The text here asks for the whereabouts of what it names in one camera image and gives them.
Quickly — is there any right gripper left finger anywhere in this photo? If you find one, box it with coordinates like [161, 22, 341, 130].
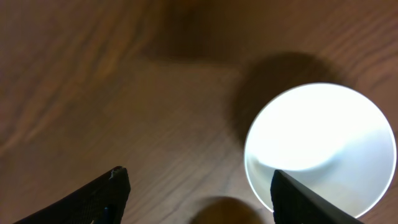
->
[16, 166, 131, 224]

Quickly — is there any white small bowl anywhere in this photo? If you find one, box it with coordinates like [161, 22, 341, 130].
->
[244, 83, 397, 218]

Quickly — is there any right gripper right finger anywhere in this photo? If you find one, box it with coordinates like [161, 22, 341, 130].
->
[271, 170, 363, 224]

